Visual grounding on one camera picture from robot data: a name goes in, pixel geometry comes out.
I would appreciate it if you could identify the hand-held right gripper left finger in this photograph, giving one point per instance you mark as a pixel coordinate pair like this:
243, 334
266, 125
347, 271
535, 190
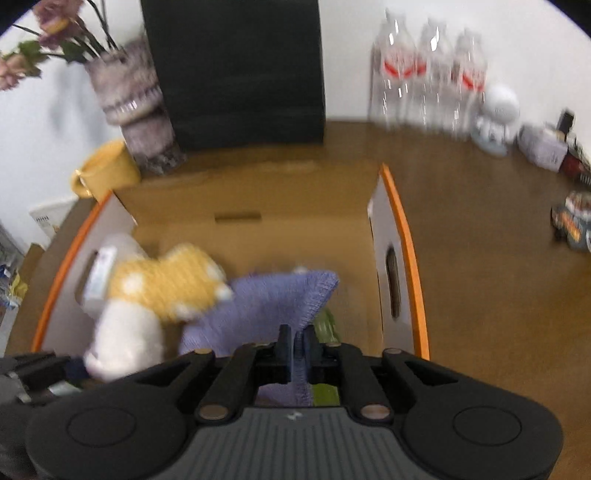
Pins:
284, 340

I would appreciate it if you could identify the colourful clutter pile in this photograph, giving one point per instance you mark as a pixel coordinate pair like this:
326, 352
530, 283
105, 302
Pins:
9, 277

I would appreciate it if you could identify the purple knitted cloth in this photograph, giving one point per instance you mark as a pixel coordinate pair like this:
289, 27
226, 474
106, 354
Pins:
277, 300

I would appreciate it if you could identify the white labelled bottle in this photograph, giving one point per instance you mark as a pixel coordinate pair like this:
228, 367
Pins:
99, 277

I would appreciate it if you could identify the yellow white plush toy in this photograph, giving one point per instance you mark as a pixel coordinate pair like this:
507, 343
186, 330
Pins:
157, 281

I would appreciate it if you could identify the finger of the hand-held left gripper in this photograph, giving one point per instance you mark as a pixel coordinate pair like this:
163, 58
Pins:
51, 362

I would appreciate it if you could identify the yellow mug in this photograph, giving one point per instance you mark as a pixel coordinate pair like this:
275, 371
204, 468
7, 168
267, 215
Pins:
111, 170

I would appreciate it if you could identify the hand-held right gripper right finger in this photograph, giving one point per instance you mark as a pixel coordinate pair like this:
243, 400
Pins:
308, 340

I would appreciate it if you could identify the white paper sheet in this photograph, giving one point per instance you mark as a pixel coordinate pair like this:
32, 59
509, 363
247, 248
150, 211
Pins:
51, 217

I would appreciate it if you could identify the small grey carton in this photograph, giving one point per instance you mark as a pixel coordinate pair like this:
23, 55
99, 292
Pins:
540, 147

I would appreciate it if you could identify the grey patterned vase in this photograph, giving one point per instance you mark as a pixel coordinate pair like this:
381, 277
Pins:
134, 101

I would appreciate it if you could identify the orange-edged cardboard box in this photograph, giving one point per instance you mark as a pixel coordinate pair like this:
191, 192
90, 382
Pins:
295, 198

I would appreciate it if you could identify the black monitor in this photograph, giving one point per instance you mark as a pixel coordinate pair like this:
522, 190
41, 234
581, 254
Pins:
231, 69

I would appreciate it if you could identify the white robot figurine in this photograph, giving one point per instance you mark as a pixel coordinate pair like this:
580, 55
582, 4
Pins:
501, 106

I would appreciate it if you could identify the green packet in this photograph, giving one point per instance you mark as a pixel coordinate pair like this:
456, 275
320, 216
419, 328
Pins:
328, 323

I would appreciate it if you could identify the dark bottle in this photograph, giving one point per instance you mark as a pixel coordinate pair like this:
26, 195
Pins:
575, 161

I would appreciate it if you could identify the clear water bottle red label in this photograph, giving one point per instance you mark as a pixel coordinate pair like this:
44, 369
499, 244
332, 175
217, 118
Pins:
434, 74
392, 69
468, 78

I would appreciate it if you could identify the dark orange snack packet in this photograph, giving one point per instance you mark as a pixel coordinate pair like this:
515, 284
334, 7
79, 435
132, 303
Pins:
575, 221

